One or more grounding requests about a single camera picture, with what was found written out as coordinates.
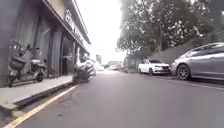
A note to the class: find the white scooter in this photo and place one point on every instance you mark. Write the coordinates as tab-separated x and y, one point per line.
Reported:
35	68

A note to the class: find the raised grey pavement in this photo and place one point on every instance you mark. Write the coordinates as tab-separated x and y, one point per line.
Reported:
30	90

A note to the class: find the white painted line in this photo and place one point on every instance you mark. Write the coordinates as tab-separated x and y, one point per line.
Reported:
200	85

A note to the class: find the building with dark awning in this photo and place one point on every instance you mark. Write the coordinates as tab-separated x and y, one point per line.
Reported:
50	43

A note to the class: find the grey roadside strip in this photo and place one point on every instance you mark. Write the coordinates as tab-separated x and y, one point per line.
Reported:
50	95

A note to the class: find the silver car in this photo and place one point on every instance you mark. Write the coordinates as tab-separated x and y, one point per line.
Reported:
206	63

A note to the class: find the grey wall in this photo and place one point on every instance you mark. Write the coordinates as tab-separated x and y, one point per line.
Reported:
170	53

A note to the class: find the row of trees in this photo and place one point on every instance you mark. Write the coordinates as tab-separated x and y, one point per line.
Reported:
156	26

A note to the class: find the yellow painted line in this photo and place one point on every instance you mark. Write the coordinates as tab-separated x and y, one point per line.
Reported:
40	107

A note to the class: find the grey asphalt road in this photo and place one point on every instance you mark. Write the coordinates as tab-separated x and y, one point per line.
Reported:
133	103

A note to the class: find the white car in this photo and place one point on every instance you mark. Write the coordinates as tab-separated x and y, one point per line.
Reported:
155	67

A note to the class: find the grey scooter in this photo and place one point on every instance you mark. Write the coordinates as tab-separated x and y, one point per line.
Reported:
83	71

